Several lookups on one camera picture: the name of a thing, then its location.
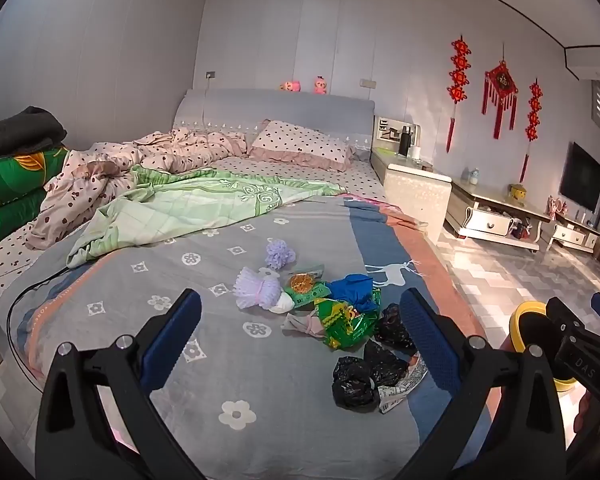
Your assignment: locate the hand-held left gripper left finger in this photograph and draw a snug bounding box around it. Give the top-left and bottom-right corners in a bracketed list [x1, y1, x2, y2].
[35, 288, 203, 480]

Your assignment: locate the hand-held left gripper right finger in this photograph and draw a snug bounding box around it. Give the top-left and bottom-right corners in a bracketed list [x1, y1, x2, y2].
[399, 288, 567, 480]

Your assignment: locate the red bin with yellow rim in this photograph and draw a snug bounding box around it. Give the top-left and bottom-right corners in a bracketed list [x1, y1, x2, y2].
[497, 301, 578, 393]

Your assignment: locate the black plastic bag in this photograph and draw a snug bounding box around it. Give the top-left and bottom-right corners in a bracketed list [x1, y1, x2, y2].
[375, 303, 416, 353]
[331, 356, 381, 413]
[362, 341, 411, 386]

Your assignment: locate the blue rubber glove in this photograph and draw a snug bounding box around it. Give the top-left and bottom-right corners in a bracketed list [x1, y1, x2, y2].
[327, 274, 381, 313]

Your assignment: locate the person's right hand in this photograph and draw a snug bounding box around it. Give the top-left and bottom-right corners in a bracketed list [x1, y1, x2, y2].
[572, 388, 600, 436]

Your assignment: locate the printed paper leaflet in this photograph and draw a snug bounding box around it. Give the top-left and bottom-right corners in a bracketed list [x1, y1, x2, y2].
[377, 352, 428, 415]

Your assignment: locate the grey floral blanket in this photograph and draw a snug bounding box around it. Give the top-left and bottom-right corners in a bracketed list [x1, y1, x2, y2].
[0, 195, 491, 480]

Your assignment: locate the small white cabinet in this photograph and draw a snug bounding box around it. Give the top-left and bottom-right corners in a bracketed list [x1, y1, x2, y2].
[540, 210, 600, 254]

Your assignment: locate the green yellow snack bag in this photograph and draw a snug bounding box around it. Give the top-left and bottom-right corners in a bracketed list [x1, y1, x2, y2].
[314, 290, 383, 351]

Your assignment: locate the white crumpled tissue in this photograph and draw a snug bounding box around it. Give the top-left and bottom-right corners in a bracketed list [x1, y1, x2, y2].
[272, 292, 296, 316]

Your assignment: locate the white low cabinet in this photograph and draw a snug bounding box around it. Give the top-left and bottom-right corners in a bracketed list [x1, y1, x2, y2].
[445, 177, 553, 253]

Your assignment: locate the pink grey crumpled wrapper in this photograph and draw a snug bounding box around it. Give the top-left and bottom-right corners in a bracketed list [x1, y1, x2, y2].
[281, 310, 328, 341]

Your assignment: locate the purple mesh ball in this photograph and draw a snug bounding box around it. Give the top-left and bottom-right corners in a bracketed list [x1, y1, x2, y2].
[265, 239, 296, 272]

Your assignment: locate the light green quilt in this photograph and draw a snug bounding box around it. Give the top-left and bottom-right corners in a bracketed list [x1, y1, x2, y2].
[66, 164, 346, 268]

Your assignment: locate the black television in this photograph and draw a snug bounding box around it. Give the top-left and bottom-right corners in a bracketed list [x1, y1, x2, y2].
[559, 142, 600, 213]

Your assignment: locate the green packet with gold print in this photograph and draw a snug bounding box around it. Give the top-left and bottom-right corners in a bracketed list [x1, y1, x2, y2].
[282, 263, 331, 311]

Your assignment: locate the white bedside cabinet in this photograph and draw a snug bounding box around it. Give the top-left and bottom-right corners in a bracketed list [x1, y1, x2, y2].
[370, 147, 453, 243]

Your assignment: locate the pink dotted duvet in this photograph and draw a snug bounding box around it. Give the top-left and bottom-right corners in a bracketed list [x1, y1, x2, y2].
[27, 127, 253, 251]

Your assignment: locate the white dotted bedsheet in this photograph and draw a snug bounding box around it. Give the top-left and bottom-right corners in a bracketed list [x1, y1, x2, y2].
[0, 155, 388, 306]

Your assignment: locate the green patterned folded quilt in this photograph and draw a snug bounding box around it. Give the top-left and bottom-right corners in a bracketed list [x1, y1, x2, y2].
[0, 187, 48, 247]
[0, 146, 71, 211]

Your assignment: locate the long red knot hanging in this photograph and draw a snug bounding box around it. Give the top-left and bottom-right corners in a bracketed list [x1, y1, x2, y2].
[520, 77, 543, 183]
[447, 35, 472, 153]

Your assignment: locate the pink dotted pillow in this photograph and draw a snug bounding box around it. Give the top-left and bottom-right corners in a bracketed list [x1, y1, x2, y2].
[250, 120, 353, 173]

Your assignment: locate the red diamond knot hanging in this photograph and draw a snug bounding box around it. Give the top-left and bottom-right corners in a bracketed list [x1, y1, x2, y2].
[481, 42, 520, 141]

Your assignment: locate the grey bed headboard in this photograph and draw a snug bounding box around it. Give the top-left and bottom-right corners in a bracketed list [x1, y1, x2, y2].
[172, 88, 376, 148]

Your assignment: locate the dark folded cloth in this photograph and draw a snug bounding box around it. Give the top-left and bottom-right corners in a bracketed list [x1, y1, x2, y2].
[0, 106, 68, 158]

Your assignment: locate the black cable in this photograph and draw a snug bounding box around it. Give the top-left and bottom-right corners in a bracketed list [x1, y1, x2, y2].
[7, 267, 68, 376]

